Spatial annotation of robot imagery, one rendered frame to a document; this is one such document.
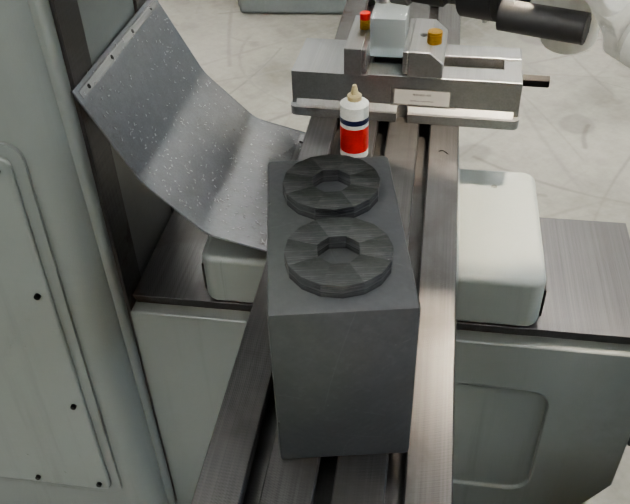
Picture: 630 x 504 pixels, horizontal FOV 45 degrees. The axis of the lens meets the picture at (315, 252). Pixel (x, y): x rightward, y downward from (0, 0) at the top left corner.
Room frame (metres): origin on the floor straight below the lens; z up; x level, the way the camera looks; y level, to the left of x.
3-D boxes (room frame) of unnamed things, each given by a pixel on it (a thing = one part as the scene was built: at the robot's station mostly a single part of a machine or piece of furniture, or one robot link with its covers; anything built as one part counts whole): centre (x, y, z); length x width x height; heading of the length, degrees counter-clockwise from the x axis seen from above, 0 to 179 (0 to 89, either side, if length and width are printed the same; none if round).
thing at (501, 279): (0.95, -0.10, 0.83); 0.50 x 0.35 x 0.12; 80
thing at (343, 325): (0.54, -0.02, 1.07); 0.22 x 0.12 x 0.20; 1
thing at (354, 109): (0.94, -0.06, 1.02); 0.04 x 0.04 x 0.11
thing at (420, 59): (1.10, -0.18, 1.06); 0.12 x 0.06 x 0.04; 168
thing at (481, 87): (1.10, -0.15, 1.02); 0.35 x 0.15 x 0.11; 78
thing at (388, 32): (1.11, -0.13, 1.08); 0.06 x 0.05 x 0.06; 168
